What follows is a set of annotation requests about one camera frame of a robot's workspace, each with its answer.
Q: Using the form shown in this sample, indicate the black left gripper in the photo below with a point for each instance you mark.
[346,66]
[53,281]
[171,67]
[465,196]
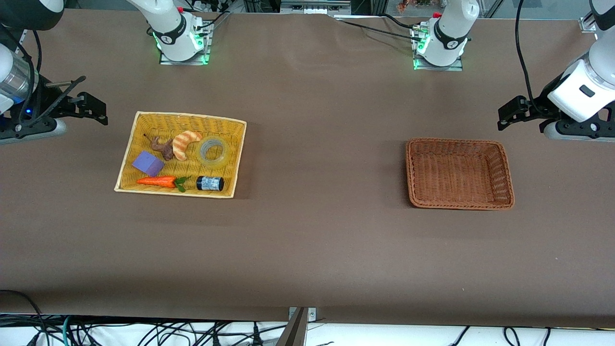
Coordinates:
[536,105]

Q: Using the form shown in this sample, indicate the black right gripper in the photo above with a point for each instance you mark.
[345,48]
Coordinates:
[46,99]

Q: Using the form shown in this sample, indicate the clear yellowish tape roll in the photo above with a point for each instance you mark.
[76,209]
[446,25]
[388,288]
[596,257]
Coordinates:
[214,151]

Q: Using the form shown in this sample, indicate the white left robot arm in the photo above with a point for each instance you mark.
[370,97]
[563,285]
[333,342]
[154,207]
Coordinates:
[584,86]

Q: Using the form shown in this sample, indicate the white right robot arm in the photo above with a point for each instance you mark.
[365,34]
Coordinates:
[173,33]

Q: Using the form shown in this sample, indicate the purple cube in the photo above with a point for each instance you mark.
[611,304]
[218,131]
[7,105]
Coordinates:
[148,163]

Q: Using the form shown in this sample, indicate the brown toy figure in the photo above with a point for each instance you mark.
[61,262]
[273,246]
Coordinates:
[163,147]

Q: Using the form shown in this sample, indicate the brown wicker basket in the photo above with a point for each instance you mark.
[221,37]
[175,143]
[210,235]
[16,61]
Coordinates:
[459,174]

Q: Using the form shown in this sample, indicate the toy croissant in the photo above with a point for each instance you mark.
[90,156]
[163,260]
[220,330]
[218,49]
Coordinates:
[184,142]

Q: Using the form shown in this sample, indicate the orange toy carrot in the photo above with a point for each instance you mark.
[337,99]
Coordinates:
[158,181]

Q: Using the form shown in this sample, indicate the yellow wicker basket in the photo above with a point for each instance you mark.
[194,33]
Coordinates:
[180,154]

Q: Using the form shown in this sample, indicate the small black jar blue label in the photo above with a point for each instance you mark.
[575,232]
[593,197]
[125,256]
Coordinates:
[210,183]

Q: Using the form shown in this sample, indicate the white power strip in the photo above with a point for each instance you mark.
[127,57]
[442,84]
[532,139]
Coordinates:
[209,6]

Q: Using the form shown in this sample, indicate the dark metal bar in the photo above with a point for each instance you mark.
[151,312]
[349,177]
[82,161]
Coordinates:
[293,331]

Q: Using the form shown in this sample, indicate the aluminium corner bracket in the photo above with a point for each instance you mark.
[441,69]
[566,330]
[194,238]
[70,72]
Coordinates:
[587,25]

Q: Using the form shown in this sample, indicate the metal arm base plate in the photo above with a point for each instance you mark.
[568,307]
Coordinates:
[204,45]
[419,60]

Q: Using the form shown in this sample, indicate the metal table edge bracket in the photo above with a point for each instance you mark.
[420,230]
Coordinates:
[311,313]

